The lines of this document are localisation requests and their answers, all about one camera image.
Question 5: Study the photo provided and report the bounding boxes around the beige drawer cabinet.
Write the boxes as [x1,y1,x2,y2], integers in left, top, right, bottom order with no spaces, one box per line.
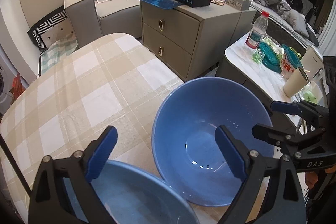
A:
[140,2,256,81]

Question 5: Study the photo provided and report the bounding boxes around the blue bowl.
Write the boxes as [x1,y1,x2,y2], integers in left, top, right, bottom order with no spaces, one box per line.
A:
[63,159,202,224]
[151,77,274,207]

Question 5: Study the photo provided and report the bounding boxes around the white marble side table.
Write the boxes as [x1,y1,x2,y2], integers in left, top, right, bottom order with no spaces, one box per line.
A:
[217,32,329,135]

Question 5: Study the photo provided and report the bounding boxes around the white washing machine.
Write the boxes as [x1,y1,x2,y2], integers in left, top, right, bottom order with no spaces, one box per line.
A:
[0,56,15,115]

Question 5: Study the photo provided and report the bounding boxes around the right hand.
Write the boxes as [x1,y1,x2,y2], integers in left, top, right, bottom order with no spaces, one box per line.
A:
[305,168,335,189]

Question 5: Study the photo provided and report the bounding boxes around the grey sofa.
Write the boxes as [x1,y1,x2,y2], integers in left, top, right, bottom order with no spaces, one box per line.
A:
[64,0,142,47]

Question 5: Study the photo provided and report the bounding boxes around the plastic water bottle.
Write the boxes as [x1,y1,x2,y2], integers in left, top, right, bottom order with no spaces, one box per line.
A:
[245,11,269,50]

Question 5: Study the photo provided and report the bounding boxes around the beige plaid tablecloth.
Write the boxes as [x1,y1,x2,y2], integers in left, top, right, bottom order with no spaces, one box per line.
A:
[1,34,228,223]

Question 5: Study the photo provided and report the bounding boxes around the red cardboard box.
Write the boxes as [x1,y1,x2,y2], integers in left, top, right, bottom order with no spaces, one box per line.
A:
[10,73,26,97]

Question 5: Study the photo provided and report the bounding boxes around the bed with clothes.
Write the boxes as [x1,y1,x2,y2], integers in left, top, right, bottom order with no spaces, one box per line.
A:
[249,0,319,47]

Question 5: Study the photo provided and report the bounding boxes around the black white patterned basket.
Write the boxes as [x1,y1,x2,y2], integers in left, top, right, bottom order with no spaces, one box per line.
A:
[27,6,79,76]

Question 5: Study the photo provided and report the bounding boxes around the teal food containers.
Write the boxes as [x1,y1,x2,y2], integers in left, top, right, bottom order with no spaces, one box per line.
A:
[258,42,303,73]

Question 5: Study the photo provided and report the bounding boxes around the beige paper cup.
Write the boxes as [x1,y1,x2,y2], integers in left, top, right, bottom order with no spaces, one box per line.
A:
[283,67,309,97]

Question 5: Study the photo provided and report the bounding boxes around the tissue box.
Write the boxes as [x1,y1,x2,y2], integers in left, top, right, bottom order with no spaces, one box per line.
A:
[226,0,251,11]

